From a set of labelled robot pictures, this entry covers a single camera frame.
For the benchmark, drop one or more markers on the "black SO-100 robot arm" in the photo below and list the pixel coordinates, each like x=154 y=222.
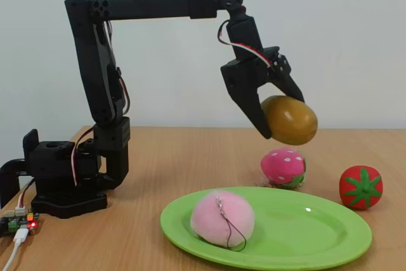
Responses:
x=142 y=6

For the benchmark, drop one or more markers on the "red toy tomato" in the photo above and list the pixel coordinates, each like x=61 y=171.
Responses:
x=361 y=188

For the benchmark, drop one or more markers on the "brown toy kiwi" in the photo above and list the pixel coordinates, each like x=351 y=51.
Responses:
x=292 y=122

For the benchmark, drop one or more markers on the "motor controller circuit board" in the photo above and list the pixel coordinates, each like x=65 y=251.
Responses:
x=12 y=225

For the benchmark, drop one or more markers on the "green oval plate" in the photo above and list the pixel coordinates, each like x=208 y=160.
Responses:
x=301 y=236

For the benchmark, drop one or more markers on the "black table clamp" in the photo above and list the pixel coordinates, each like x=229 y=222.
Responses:
x=8 y=182

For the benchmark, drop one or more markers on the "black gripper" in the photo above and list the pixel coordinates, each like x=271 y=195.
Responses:
x=244 y=72

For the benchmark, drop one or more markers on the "pink plush peach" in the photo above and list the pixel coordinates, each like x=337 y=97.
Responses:
x=209 y=220

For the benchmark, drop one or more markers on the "pink plush strawberry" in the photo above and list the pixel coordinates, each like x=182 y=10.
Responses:
x=280 y=164

